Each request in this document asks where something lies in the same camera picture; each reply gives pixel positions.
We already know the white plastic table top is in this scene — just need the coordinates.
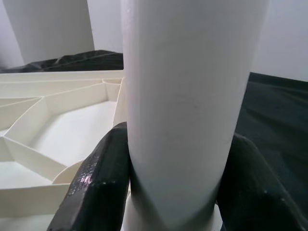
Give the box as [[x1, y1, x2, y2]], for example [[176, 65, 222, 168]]
[[0, 69, 223, 231]]

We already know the black tablecloth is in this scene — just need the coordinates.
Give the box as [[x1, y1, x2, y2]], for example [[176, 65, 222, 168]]
[[0, 49, 308, 217]]

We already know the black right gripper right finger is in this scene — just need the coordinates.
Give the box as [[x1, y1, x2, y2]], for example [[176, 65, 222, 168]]
[[217, 133, 303, 231]]

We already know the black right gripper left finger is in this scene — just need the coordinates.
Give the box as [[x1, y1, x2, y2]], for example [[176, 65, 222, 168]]
[[46, 121, 132, 231]]

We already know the white plastic table leg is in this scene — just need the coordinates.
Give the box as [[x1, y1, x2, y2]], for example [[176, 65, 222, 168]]
[[121, 0, 272, 228]]

